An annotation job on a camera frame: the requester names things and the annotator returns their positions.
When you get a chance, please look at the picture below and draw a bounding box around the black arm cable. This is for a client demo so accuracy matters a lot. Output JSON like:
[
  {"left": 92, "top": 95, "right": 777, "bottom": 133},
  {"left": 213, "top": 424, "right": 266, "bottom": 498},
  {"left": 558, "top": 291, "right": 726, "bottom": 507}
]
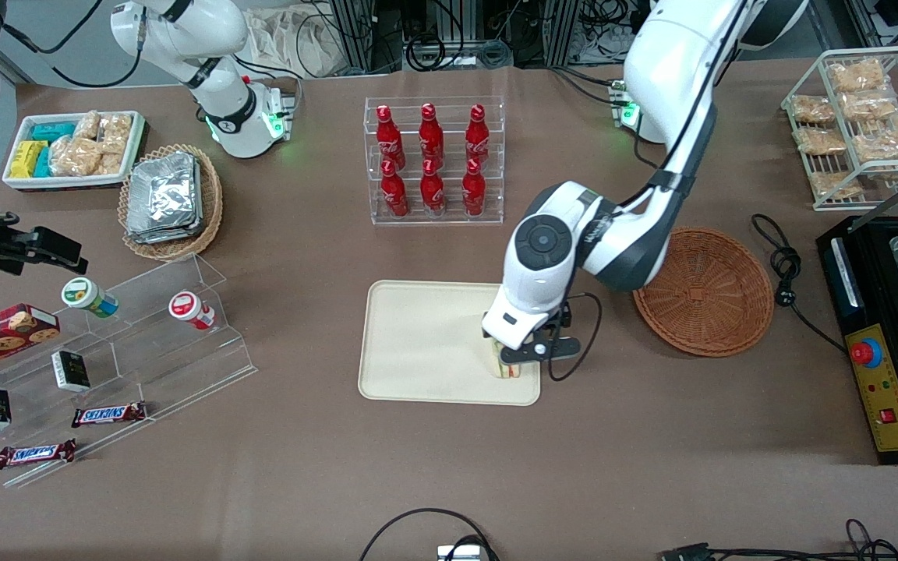
[
  {"left": 0, "top": 0, "right": 146, "bottom": 88},
  {"left": 546, "top": 0, "right": 754, "bottom": 383}
]

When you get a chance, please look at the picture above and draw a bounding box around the black machine yellow panel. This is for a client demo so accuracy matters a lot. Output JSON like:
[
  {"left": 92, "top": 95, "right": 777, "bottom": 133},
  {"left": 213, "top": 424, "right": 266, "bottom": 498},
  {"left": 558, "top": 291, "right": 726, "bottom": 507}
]
[{"left": 816, "top": 216, "right": 898, "bottom": 466}]

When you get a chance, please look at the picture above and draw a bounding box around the coiled grey background cable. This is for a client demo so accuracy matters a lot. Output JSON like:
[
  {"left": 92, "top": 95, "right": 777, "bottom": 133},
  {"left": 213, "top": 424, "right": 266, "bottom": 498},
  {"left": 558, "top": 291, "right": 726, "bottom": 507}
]
[{"left": 406, "top": 31, "right": 514, "bottom": 72}]

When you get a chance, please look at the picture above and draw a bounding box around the brown Snickers bar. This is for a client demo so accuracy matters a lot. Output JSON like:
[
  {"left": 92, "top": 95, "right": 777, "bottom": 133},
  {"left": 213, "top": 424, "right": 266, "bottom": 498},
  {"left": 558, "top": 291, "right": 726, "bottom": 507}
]
[
  {"left": 71, "top": 401, "right": 147, "bottom": 429},
  {"left": 0, "top": 439, "right": 77, "bottom": 470}
]

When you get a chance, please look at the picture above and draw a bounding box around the bagged brown pastry pack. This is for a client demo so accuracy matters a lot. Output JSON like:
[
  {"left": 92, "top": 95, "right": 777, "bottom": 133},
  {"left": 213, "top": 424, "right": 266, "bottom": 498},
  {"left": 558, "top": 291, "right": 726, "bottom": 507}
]
[
  {"left": 853, "top": 117, "right": 898, "bottom": 163},
  {"left": 790, "top": 95, "right": 836, "bottom": 124},
  {"left": 829, "top": 59, "right": 886, "bottom": 93},
  {"left": 808, "top": 171, "right": 863, "bottom": 199},
  {"left": 839, "top": 92, "right": 898, "bottom": 122},
  {"left": 794, "top": 127, "right": 847, "bottom": 155}
]

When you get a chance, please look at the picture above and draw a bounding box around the beige rectangular tray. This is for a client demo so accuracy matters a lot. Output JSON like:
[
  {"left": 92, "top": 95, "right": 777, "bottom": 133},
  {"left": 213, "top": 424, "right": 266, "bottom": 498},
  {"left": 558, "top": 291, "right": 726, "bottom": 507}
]
[{"left": 358, "top": 280, "right": 542, "bottom": 407}]

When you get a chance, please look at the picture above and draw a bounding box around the black looped cable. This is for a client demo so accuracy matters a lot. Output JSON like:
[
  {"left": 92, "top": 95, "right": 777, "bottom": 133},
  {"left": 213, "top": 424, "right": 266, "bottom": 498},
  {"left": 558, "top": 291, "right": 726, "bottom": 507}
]
[{"left": 359, "top": 508, "right": 500, "bottom": 561}]

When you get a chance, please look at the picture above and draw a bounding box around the green lidded cup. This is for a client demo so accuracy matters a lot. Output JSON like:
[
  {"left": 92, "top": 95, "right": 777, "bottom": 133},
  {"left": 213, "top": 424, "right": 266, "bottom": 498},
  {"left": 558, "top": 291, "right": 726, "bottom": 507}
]
[{"left": 61, "top": 277, "right": 119, "bottom": 319}]

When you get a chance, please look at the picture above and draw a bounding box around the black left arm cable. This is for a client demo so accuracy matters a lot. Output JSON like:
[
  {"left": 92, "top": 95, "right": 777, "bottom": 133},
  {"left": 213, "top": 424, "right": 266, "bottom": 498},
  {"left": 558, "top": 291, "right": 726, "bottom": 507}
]
[{"left": 546, "top": 0, "right": 754, "bottom": 383}]

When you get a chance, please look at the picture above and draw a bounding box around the clear acrylic stepped stand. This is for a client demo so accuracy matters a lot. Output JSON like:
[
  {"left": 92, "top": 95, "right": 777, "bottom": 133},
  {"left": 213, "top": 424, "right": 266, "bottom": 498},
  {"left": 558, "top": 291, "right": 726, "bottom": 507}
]
[{"left": 0, "top": 251, "right": 258, "bottom": 489}]

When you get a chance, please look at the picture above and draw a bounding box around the silver foil pouch stack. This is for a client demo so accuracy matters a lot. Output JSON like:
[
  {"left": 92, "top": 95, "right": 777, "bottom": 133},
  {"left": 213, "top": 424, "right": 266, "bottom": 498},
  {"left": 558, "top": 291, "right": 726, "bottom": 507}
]
[{"left": 126, "top": 152, "right": 204, "bottom": 245}]

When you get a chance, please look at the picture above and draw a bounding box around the black cable with connector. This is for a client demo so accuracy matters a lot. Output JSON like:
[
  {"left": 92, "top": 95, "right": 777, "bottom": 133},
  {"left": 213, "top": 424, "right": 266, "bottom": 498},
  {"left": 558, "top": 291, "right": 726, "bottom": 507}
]
[{"left": 659, "top": 518, "right": 898, "bottom": 561}]

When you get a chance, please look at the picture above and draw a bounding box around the triangle sandwich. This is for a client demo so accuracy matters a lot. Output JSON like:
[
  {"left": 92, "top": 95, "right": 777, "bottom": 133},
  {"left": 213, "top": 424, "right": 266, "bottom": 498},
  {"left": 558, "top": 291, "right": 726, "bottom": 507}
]
[{"left": 488, "top": 335, "right": 524, "bottom": 380}]

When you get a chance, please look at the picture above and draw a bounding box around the red lidded cup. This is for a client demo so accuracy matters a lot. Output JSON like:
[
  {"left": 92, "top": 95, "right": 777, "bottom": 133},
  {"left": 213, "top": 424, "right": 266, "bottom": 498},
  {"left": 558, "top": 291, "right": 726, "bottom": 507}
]
[{"left": 168, "top": 291, "right": 216, "bottom": 330}]

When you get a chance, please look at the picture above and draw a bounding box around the red cola bottle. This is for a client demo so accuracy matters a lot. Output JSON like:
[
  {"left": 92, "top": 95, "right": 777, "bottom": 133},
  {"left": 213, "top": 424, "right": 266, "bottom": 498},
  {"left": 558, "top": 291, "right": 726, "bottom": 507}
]
[
  {"left": 420, "top": 158, "right": 446, "bottom": 217},
  {"left": 419, "top": 103, "right": 444, "bottom": 164},
  {"left": 380, "top": 160, "right": 409, "bottom": 217},
  {"left": 461, "top": 158, "right": 486, "bottom": 217},
  {"left": 465, "top": 104, "right": 490, "bottom": 163},
  {"left": 377, "top": 105, "right": 405, "bottom": 168}
]

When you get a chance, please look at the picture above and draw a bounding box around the yellow snack pack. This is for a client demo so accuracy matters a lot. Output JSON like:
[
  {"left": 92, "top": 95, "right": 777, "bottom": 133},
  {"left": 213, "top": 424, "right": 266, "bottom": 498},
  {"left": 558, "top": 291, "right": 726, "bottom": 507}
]
[{"left": 10, "top": 140, "right": 48, "bottom": 178}]

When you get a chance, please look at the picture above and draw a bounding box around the red emergency stop button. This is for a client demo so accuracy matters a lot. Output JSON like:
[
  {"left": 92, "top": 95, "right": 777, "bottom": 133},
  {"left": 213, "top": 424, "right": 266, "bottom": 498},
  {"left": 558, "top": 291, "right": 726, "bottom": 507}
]
[{"left": 850, "top": 338, "right": 884, "bottom": 369}]

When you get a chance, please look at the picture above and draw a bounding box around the black power cable with plug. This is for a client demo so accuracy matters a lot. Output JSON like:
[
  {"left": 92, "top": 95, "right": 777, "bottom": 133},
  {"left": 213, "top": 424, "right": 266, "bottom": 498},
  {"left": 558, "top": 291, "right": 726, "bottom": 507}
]
[{"left": 751, "top": 213, "right": 847, "bottom": 355}]

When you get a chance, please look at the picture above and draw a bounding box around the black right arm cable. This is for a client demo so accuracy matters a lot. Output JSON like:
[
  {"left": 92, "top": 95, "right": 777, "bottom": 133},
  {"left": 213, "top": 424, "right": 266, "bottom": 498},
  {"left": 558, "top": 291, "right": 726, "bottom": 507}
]
[{"left": 0, "top": 0, "right": 146, "bottom": 88}]

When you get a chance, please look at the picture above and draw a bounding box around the oval light wicker basket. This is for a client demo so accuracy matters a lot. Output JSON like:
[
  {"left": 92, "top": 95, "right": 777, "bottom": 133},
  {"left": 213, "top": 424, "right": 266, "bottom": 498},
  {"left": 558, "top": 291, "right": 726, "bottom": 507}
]
[{"left": 118, "top": 143, "right": 224, "bottom": 262}]

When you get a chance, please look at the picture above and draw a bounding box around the white cloth bag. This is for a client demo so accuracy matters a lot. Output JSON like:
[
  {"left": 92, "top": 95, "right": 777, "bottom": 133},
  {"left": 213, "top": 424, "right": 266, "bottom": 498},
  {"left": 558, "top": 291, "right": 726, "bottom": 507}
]
[{"left": 245, "top": 6, "right": 345, "bottom": 79}]

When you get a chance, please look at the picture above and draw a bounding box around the white wire rack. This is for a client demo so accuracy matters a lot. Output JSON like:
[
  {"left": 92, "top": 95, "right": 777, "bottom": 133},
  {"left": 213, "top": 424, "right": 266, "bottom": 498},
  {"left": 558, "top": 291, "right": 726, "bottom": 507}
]
[{"left": 780, "top": 47, "right": 898, "bottom": 213}]

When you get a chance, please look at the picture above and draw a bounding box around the round brown wicker basket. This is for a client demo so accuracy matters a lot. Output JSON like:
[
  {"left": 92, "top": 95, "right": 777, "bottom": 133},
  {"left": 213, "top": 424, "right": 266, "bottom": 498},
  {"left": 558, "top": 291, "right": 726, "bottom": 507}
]
[{"left": 633, "top": 227, "right": 775, "bottom": 358}]

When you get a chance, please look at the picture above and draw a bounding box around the white rectangular snack bin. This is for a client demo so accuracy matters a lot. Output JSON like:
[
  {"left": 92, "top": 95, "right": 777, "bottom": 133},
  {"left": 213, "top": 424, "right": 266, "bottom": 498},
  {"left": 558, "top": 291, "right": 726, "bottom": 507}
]
[{"left": 2, "top": 111, "right": 148, "bottom": 192}]

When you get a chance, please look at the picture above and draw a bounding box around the clear acrylic bottle rack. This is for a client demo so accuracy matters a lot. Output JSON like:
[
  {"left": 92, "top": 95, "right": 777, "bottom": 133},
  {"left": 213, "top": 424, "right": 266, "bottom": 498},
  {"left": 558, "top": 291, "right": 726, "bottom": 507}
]
[{"left": 364, "top": 97, "right": 505, "bottom": 227}]

